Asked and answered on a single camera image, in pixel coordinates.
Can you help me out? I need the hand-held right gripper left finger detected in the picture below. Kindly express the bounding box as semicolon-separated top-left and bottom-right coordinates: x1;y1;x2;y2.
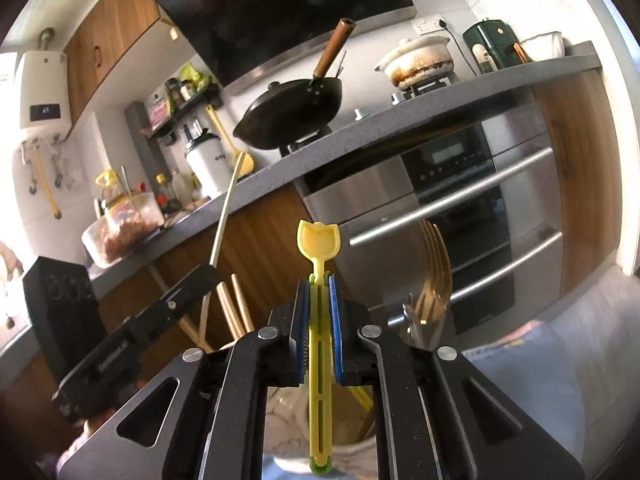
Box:
57;279;311;480

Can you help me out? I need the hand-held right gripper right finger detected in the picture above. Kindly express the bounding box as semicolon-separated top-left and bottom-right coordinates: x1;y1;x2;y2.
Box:
327;275;583;480

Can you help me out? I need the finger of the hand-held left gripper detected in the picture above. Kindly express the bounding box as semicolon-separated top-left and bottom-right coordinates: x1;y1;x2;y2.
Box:
164;264;222;322

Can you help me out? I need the wooden chopstick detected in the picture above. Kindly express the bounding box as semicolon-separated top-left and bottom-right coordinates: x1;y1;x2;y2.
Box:
197;151;247;344
216;284;242;347
231;274;255;335
177;316;214;354

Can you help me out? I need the white floral porcelain shoe holder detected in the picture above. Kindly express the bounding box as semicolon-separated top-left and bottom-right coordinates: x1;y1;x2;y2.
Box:
202;339;382;467

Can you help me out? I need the gold fork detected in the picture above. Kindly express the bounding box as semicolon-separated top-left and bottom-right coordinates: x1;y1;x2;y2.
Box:
419;219;454;332

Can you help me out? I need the person's left hand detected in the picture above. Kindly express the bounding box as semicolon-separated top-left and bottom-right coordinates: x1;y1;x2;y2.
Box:
56;402;126;470

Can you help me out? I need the clear plastic food container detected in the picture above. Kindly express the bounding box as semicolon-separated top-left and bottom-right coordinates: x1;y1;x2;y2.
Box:
81;190;166;269

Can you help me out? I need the white blender jug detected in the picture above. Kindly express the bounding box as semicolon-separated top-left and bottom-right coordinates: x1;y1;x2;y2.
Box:
184;130;234;201

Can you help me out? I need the yellow oil bottle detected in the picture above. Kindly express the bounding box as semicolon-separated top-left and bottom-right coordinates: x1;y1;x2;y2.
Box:
94;169;132;217

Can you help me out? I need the yellow spatula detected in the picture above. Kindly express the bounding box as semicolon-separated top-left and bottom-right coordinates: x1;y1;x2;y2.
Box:
205;105;255;177

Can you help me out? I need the stainless steel oven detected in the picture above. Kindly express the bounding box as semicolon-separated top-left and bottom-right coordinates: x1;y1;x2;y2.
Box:
300;105;569;337

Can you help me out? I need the blue cartoon printed cloth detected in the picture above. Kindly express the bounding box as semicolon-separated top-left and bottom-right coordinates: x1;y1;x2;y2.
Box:
260;266;640;480

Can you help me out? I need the grey countertop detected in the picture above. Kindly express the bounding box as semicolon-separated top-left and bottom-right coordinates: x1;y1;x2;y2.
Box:
85;42;604;287

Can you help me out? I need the white water heater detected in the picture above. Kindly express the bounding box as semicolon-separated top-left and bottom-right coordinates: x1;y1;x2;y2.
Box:
17;52;69;132

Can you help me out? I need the gas stove burner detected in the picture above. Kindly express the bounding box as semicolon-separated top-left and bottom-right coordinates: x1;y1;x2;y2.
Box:
390;72;462;107

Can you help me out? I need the black range hood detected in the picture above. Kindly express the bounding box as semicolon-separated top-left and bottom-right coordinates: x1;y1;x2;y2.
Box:
152;0;418;97

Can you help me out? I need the white clay pot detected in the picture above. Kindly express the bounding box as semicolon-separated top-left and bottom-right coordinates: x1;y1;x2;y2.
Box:
375;35;457;89

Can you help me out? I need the wooden base cabinet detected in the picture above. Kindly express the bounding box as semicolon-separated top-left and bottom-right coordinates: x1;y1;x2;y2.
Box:
0;67;624;396

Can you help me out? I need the green kitchen appliance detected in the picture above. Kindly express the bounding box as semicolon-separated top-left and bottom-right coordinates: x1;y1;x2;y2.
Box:
462;19;524;74

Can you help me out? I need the yellow-handled hanging utensil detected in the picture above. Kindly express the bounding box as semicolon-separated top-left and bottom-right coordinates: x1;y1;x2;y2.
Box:
32;142;64;220

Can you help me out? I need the black wall shelf with jars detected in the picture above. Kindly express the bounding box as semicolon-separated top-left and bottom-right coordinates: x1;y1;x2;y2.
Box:
144;62;224;142

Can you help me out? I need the black wok with wooden handle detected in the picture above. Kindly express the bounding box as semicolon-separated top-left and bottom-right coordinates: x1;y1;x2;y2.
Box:
232;17;357;152

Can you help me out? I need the wooden wall cabinet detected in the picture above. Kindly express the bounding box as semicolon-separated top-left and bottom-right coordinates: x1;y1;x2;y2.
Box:
62;0;212;129

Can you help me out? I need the wall socket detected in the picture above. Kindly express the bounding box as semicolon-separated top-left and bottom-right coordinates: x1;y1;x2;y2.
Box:
412;13;449;36

